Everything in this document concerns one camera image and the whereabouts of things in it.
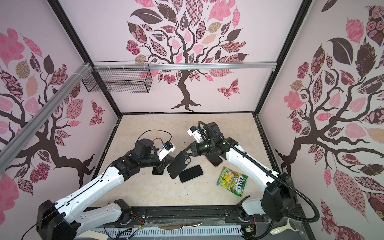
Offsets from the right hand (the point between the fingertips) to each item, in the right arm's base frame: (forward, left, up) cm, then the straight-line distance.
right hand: (184, 151), depth 72 cm
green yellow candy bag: (-8, -26, -21) cm, 35 cm away
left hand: (-2, +6, -6) cm, 9 cm away
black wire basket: (+49, +40, +11) cm, 65 cm away
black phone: (+7, -17, -22) cm, 29 cm away
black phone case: (-4, +2, -3) cm, 6 cm away
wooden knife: (-29, +4, -22) cm, 37 cm away
